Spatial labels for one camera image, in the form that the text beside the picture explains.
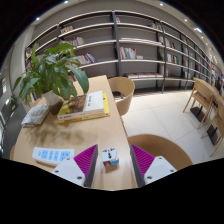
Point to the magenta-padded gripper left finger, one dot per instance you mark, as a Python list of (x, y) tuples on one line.
[(83, 161)]

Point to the ceiling lights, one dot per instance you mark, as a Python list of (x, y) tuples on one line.
[(198, 29)]

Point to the green plant in white pot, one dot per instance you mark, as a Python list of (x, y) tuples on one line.
[(50, 73)]

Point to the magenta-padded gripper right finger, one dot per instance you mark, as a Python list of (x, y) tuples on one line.
[(143, 161)]

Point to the grey shelf unit with books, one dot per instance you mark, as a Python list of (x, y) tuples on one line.
[(96, 33)]

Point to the white picture-cover book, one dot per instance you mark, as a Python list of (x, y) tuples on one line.
[(90, 103)]

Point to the yellow book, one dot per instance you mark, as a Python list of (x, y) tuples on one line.
[(106, 105)]

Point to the round-backed wooden chair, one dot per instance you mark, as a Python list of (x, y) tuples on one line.
[(12, 152), (163, 146), (125, 91)]

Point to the slatted wooden chair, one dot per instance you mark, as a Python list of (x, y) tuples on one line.
[(218, 123), (196, 98)]

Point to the long wooden table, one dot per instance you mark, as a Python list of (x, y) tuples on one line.
[(208, 88)]

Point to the small green plant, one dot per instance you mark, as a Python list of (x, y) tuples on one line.
[(12, 100)]

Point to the grey magazine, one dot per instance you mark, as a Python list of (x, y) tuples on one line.
[(35, 116)]

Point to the small white charger block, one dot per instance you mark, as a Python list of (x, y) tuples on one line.
[(109, 156)]

